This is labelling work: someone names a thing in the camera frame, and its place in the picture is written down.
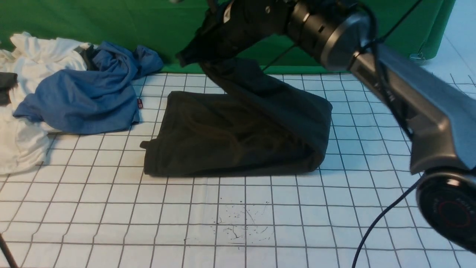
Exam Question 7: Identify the white grid tablecloth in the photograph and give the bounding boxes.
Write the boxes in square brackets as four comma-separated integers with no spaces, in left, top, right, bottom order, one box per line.
[0,71,476,268]

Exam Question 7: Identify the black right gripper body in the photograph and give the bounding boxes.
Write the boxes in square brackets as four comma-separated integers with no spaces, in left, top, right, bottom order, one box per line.
[176,0,296,67]

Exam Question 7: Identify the green backdrop cloth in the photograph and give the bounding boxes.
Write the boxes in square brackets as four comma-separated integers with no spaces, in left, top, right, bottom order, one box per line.
[0,0,454,73]

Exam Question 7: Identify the blue t-shirt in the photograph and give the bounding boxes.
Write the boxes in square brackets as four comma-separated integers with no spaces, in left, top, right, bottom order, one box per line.
[13,41,164,135]

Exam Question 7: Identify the dark cloth under blue shirt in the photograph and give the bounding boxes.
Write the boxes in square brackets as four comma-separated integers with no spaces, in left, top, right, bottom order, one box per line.
[74,45,98,71]

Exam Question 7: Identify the white t-shirt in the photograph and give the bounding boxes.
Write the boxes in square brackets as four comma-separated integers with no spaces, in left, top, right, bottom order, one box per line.
[0,32,90,175]

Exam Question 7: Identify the metal binder clip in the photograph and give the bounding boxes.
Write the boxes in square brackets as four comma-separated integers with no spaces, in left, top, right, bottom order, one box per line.
[409,53,426,65]

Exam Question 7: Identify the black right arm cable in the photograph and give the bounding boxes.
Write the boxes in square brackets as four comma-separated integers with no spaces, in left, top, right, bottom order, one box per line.
[260,0,428,268]

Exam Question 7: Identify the dark gray garment at left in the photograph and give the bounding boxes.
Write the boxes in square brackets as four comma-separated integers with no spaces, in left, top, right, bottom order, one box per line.
[0,72,18,106]

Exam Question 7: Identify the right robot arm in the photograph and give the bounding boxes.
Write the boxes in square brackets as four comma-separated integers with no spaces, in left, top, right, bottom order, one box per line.
[176,0,476,253]

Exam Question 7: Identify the dark gray long-sleeve top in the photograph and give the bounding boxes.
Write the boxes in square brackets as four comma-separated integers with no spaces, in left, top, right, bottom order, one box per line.
[141,57,333,178]

